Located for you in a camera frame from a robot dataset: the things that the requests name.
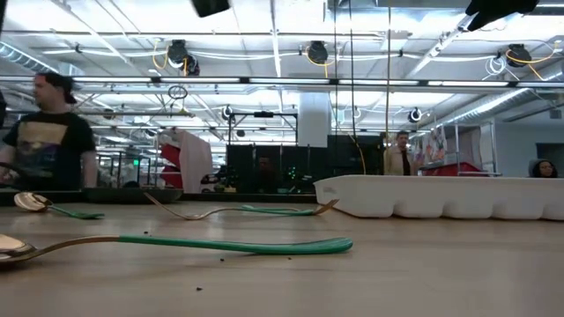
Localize white cutlery tray organizer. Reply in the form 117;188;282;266
313;173;564;221

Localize colourful poster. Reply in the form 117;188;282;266
413;126;447;165

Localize black cabinet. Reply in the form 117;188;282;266
326;134;390;176

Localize gold spoon green handle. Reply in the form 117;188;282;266
0;232;354;265
12;191;106;220

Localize red table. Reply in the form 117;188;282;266
413;161;482;177

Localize red bin rack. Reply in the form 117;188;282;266
159;143;182;189

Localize black partition panels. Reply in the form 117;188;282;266
226;143;328;194

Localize white cloth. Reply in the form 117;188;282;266
175;127;216;194

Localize black aluminium table frame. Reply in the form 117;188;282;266
0;188;317;206

